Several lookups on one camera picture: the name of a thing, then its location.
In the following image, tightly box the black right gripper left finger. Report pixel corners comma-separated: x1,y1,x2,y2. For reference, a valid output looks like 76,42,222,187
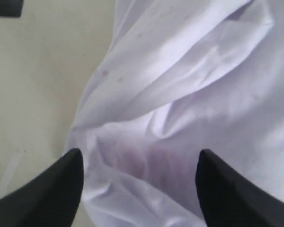
0,148,83,227

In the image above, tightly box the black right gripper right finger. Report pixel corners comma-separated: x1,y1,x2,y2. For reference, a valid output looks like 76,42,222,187
195,149,284,227

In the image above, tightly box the white t-shirt red logo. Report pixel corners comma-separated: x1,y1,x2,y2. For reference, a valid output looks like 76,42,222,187
65,0,284,227

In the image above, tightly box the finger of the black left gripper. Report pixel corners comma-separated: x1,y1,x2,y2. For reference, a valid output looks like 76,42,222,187
0,0,23,17

